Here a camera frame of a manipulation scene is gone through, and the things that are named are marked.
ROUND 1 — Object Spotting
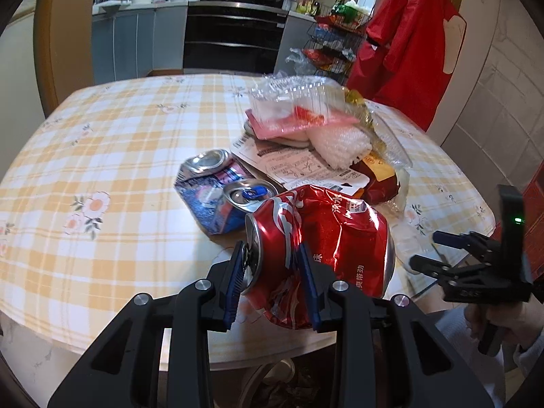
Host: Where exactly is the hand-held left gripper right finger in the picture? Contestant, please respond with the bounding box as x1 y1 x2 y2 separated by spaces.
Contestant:
295 242 496 408

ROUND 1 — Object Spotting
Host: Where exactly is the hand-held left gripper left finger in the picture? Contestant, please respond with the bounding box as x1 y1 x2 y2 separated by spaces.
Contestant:
47 240 256 408

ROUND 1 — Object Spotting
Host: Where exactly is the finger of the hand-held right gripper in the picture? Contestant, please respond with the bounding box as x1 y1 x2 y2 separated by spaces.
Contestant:
432 229 481 251
410 254 472 283

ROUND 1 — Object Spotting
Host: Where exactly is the crushed red soda can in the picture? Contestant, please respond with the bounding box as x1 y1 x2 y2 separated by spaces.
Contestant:
244 185 396 330

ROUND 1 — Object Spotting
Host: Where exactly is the brown trash bin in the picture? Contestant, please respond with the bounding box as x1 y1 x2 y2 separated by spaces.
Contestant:
238 357 341 408

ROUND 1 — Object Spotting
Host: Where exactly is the white bubble wrap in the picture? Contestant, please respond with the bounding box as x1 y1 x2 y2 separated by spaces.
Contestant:
306 123 375 168

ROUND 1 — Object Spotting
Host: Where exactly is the person's right hand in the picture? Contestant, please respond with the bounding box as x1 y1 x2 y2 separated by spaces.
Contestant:
500 302 544 353

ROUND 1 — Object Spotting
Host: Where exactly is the red decorated panel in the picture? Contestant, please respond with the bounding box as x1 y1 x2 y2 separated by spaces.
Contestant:
521 170 544 277

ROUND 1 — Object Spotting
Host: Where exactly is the person's right leg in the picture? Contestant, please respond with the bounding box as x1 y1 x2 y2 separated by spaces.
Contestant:
433 306 511 408

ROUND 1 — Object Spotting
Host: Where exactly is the crushed blue pink can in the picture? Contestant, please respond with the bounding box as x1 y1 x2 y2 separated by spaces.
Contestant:
174 150 281 235

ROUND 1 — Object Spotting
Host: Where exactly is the brown orange snack packet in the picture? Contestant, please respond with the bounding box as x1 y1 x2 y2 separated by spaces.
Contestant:
351 153 411 205

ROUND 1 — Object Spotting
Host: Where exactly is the white printed paper leaflet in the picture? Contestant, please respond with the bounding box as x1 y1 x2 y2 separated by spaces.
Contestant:
229 134 370 200

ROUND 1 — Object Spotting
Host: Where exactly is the white round lid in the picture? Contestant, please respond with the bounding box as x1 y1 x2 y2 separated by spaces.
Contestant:
243 121 315 149

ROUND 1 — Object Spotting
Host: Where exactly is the yellow clear plastic wrapper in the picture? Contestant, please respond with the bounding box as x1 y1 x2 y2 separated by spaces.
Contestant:
340 87 413 166

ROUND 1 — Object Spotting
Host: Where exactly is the yellow plaid floral tablecloth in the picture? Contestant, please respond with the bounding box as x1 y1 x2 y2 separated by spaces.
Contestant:
0 73 496 355

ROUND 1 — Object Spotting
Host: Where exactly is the clear plastic food container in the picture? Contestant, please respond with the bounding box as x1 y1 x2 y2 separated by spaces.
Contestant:
249 74 353 124

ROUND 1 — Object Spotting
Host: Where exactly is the red hanging garment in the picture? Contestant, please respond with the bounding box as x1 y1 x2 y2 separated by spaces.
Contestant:
346 0 468 132

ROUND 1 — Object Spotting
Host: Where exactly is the clear plastic bag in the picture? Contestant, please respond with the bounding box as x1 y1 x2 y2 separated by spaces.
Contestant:
287 47 316 76

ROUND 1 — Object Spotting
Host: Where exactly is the black kitchen stove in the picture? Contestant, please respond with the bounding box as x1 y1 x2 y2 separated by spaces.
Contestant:
183 0 294 75

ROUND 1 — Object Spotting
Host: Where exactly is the grey kitchen cabinet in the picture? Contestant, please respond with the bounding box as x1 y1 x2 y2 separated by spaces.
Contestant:
91 4 188 86

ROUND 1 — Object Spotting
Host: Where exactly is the black wire snack rack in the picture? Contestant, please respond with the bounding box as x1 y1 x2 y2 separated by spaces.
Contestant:
289 0 375 88

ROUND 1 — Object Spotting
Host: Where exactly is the wooden door frame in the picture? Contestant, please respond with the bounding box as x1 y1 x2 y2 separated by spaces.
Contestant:
34 0 103 120

